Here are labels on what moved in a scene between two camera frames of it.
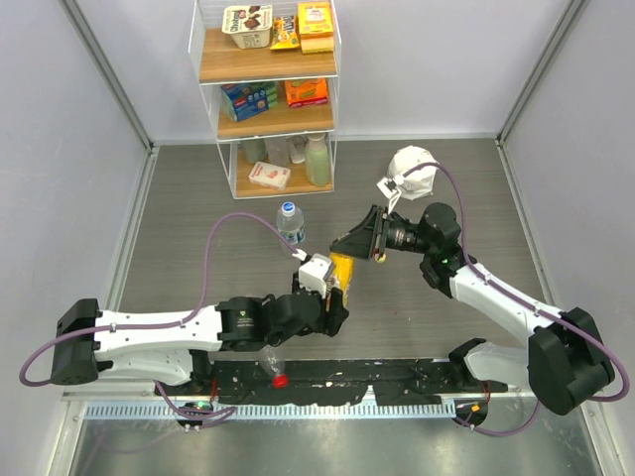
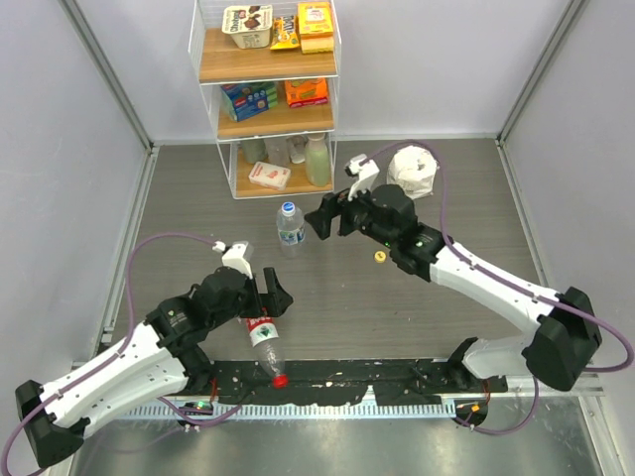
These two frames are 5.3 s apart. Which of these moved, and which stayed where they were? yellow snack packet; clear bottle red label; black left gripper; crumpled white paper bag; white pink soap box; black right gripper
Moved: black left gripper; black right gripper
Stayed: yellow snack packet; white pink soap box; clear bottle red label; crumpled white paper bag
